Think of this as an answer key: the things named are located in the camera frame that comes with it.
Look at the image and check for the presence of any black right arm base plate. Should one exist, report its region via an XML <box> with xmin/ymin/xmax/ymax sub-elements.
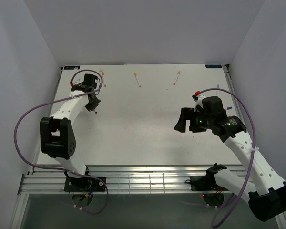
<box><xmin>185</xmin><ymin>176</ymin><xmax>224</xmax><ymax>191</ymax></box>

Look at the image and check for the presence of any right blue table sticker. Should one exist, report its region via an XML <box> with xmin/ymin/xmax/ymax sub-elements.
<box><xmin>205</xmin><ymin>64</ymin><xmax>222</xmax><ymax>69</ymax></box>

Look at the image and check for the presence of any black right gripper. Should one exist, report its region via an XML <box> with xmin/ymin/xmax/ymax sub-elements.
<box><xmin>174</xmin><ymin>107</ymin><xmax>213</xmax><ymax>133</ymax></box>

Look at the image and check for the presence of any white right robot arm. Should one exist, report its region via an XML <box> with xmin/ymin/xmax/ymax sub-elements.
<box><xmin>174</xmin><ymin>95</ymin><xmax>286</xmax><ymax>222</ymax></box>

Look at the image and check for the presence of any aluminium front rail frame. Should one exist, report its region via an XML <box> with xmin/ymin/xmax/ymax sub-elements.
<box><xmin>19</xmin><ymin>164</ymin><xmax>277</xmax><ymax>195</ymax></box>

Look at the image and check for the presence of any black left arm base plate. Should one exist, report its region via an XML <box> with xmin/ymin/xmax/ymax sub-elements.
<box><xmin>63</xmin><ymin>177</ymin><xmax>106</xmax><ymax>192</ymax></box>

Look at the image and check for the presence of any blue table sticker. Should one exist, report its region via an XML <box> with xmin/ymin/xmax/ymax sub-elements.
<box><xmin>205</xmin><ymin>64</ymin><xmax>222</xmax><ymax>69</ymax></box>
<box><xmin>63</xmin><ymin>65</ymin><xmax>80</xmax><ymax>70</ymax></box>

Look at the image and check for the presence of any orange capped white marker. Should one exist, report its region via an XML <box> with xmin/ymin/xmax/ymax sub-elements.
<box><xmin>102</xmin><ymin>71</ymin><xmax>107</xmax><ymax>87</ymax></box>

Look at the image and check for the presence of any left blue table sticker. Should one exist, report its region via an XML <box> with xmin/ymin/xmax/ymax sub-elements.
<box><xmin>63</xmin><ymin>65</ymin><xmax>80</xmax><ymax>70</ymax></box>

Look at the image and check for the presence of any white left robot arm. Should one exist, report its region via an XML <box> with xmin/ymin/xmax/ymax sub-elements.
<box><xmin>40</xmin><ymin>73</ymin><xmax>101</xmax><ymax>191</ymax></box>

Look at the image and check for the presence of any peach capped white marker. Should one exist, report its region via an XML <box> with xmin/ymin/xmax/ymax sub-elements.
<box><xmin>173</xmin><ymin>71</ymin><xmax>181</xmax><ymax>86</ymax></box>

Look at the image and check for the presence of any yellow capped white marker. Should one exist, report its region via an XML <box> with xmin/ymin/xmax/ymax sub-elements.
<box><xmin>134</xmin><ymin>73</ymin><xmax>142</xmax><ymax>88</ymax></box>

